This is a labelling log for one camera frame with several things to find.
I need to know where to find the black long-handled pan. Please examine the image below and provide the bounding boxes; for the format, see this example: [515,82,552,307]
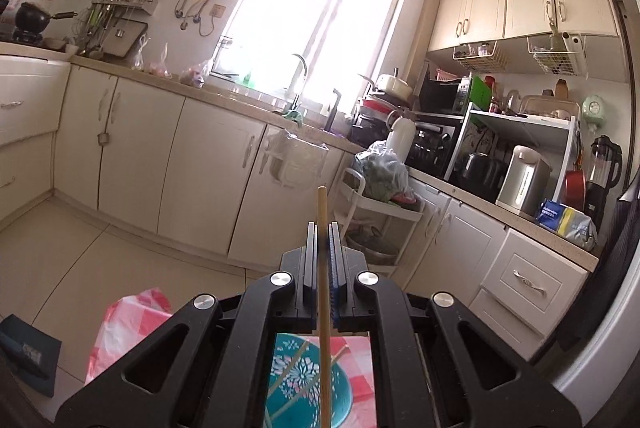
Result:
[14,2,77,39]

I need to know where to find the plastic bag of vegetables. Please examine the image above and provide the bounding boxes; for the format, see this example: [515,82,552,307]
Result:
[351,142,417,205]

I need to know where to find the black soap dispenser tap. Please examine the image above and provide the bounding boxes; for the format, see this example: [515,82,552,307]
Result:
[324,88,344,131]

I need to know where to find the pink plastic bag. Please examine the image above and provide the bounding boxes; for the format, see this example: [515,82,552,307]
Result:
[179,60,213,87]

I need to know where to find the cream upper wall cabinets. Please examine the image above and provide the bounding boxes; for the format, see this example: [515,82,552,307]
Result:
[429,0,621,54]

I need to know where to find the teal floral bowl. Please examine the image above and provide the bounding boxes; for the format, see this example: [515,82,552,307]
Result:
[262,333,353,428]

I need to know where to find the cream kitchen base cabinets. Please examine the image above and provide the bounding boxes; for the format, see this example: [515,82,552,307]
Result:
[0,52,601,351]

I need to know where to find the blue yellow food bag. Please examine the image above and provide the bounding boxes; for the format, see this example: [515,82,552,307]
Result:
[536,199,599,251]

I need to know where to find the red white checkered tablecloth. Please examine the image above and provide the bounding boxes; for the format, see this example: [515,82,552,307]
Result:
[85,288,376,428]

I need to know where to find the metal pot with lid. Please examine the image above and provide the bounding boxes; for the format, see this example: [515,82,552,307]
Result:
[345,232,402,267]

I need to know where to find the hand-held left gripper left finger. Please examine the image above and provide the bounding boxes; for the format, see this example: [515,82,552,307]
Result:
[55,222,321,428]

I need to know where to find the black blender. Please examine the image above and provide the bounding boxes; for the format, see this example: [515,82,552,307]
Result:
[582,135,624,235]

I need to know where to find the clear door-mounted bag holder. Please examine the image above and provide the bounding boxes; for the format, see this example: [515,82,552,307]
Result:
[265,130,331,189]

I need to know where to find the green round wall appliance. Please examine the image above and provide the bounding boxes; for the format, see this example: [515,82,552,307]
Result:
[580,94,609,131]

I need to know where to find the black microwave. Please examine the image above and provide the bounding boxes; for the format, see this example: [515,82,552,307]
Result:
[417,78,472,115]

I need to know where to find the white casserole pot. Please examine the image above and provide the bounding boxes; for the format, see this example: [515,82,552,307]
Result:
[374,68,415,101]

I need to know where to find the kitchen window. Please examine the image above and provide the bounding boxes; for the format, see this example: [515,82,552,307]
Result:
[212,0,407,119]

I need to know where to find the dark blue box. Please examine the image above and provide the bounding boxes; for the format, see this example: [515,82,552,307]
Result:
[0,314,64,400]

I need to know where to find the silver electric water boiler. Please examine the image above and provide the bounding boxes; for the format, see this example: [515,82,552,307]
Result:
[495,145,554,221]

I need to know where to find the chrome sink faucet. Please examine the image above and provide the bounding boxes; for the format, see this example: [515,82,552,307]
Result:
[284,54,309,115]

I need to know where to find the white kitchen trolley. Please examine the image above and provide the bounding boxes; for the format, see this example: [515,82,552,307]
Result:
[339,168,426,279]

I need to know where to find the beige wooden chopstick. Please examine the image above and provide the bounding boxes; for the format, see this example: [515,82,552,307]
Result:
[317,187,333,428]
[264,347,348,426]

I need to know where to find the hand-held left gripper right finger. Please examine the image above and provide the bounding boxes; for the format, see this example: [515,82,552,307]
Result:
[326,221,585,428]

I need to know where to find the red pot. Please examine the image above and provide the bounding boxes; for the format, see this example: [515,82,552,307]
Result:
[564,167,587,211]

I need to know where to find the green cutting board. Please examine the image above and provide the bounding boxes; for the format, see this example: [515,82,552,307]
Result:
[470,75,489,109]

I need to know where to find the dark hanging cloth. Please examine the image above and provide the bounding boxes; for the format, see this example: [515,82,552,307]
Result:
[555,182,640,355]

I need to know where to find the white counter shelf rack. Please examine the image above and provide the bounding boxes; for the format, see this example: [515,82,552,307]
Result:
[444,102,582,211]

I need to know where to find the white thermos jug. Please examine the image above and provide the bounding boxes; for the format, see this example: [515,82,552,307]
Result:
[387,115,417,165]

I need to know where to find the dark cutting board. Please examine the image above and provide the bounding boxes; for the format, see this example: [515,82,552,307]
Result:
[102,22,149,58]

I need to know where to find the black countertop oven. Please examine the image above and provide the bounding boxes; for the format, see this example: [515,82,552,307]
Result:
[406,112,466,179]

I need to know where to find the white wire hanging basket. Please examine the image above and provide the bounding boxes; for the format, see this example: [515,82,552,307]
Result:
[526,32,587,76]
[452,40,509,71]

